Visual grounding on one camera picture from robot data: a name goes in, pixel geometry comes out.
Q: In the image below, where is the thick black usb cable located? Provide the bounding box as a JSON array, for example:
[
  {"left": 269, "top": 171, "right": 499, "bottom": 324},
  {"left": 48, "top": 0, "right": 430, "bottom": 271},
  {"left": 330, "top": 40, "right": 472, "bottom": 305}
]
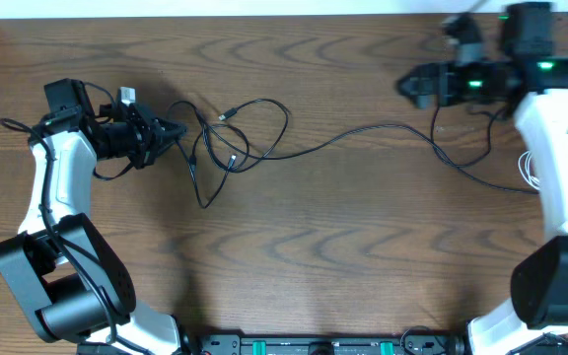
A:
[{"left": 165, "top": 98, "right": 291, "bottom": 210}]

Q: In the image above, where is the black and white cable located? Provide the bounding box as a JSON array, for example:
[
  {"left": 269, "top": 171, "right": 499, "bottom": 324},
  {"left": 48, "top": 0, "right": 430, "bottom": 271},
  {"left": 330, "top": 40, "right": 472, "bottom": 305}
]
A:
[{"left": 518, "top": 150, "right": 541, "bottom": 192}]

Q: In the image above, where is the black braided cable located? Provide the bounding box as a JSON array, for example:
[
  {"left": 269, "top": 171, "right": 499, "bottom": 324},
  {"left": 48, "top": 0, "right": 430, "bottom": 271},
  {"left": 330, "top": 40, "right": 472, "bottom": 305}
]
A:
[{"left": 187, "top": 106, "right": 539, "bottom": 196}]

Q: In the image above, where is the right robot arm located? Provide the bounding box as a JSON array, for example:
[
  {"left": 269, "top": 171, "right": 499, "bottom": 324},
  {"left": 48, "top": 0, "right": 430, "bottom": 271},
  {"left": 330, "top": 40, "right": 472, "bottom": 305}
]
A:
[{"left": 396, "top": 1, "right": 568, "bottom": 354}]

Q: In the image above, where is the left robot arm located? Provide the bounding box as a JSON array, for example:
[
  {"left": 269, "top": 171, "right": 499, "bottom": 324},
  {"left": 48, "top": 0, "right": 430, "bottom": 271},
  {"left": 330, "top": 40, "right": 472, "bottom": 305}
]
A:
[{"left": 0, "top": 79, "right": 202, "bottom": 354}]

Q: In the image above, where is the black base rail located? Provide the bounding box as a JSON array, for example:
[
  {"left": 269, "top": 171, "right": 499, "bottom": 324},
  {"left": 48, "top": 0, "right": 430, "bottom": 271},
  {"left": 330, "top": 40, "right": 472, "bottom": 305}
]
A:
[{"left": 75, "top": 333, "right": 568, "bottom": 355}]

